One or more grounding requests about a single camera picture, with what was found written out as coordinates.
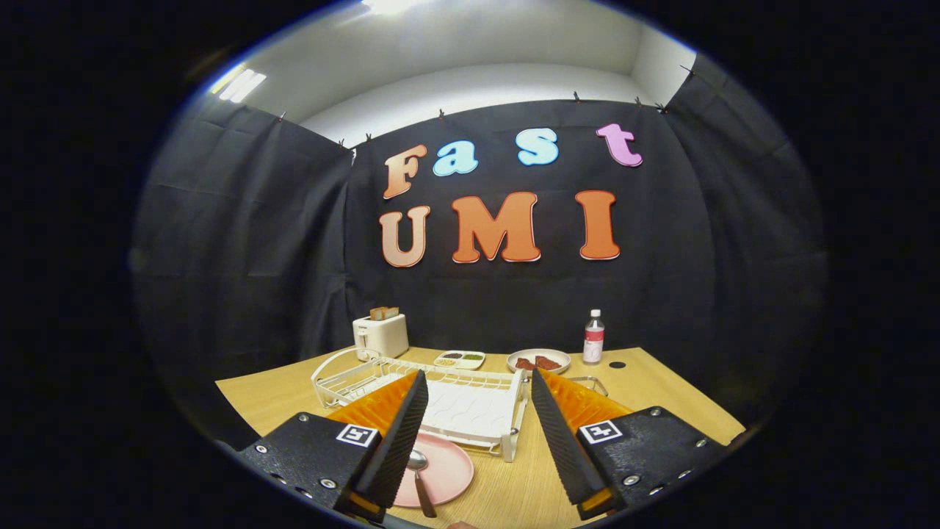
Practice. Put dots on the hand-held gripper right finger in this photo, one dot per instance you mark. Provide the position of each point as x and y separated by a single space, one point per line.
565 448

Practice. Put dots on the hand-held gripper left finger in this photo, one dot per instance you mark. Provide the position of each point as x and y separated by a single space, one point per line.
400 441

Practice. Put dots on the pink plate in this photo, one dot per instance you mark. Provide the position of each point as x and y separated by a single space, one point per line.
448 470

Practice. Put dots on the white divided dish with beans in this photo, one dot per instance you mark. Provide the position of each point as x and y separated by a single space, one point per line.
459 361

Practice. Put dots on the white plate with meat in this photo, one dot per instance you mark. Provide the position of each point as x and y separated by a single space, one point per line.
540 352

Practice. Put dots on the red meat piece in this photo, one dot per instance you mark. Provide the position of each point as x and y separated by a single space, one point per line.
524 364
548 363

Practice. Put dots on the white toaster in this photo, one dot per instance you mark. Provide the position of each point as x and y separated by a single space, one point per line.
382 338

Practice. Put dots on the clear plastic bottle red label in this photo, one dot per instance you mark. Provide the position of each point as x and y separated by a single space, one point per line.
593 342

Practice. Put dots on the black backdrop cloth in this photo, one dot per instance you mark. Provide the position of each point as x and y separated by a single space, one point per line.
661 294

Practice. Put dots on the small ceiling light panel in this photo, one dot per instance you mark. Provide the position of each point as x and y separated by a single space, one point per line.
239 84

